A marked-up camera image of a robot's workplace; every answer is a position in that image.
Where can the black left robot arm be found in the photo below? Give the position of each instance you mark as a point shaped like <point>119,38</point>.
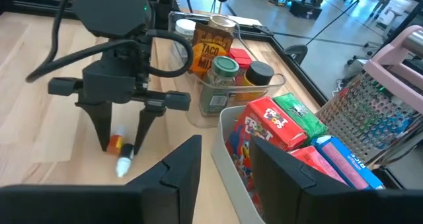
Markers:
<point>109,9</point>

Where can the blue Rice Krispies box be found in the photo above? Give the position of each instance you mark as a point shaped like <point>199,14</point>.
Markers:
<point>350,164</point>

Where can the green Apple Jacks box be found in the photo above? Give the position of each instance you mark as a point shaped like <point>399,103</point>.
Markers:
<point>299,113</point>

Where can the white round lid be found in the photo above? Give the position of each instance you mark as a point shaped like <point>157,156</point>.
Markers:
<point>185,27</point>

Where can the clear plastic bin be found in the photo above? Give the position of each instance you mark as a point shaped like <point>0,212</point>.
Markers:
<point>198,118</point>

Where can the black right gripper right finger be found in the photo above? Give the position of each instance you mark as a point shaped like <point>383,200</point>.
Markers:
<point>314,204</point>

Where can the taco seasoning packet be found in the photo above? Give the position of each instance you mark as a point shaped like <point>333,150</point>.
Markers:
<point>209,49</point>

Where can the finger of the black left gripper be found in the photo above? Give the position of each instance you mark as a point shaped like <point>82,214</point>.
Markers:
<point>145,121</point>
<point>100,121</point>

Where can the pink steel box grater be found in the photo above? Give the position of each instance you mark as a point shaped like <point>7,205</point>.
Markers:
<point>370,118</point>

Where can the grey plastic bin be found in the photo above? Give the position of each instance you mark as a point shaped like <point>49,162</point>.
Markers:
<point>224,151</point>

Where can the oregano glass spice jar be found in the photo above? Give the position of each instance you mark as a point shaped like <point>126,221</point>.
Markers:
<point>221,85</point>

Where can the orange spice bottle black lid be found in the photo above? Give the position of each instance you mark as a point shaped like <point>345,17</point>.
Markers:
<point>259,73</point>

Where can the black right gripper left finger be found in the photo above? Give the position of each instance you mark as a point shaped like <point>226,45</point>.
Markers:
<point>158,201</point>

